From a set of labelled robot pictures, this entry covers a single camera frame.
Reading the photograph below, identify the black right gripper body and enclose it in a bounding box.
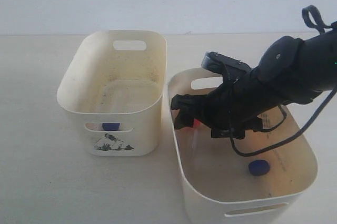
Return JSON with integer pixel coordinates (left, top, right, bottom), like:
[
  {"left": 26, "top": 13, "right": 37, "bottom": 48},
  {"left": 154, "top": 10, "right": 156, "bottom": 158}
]
[{"left": 171, "top": 75, "right": 288, "bottom": 139}]

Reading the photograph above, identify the orange-capped tube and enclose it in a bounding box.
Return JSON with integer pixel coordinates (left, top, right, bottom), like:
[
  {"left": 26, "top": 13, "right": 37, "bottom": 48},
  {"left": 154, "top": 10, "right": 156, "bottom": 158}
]
[{"left": 185, "top": 119, "right": 201, "bottom": 157}]

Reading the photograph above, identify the blue-capped tube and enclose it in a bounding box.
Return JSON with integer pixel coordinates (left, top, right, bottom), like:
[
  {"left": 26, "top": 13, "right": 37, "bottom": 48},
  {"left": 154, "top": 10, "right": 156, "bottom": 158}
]
[
  {"left": 248, "top": 159, "right": 270, "bottom": 176},
  {"left": 102, "top": 123, "right": 120, "bottom": 131}
]

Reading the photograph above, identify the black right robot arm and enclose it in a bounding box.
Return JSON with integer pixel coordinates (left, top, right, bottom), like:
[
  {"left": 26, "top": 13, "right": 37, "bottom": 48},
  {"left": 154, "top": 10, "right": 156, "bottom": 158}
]
[{"left": 171, "top": 30, "right": 336, "bottom": 139}]

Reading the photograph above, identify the cream plastic bin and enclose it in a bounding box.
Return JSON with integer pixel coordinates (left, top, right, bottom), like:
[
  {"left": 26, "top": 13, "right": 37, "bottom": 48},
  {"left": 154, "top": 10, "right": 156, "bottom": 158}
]
[
  {"left": 56, "top": 30, "right": 167, "bottom": 156},
  {"left": 167, "top": 68, "right": 318, "bottom": 223}
]

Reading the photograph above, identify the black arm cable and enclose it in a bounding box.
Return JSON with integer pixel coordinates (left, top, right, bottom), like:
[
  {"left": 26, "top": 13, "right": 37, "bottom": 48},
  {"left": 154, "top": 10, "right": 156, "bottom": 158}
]
[{"left": 229, "top": 5, "right": 337, "bottom": 158}]

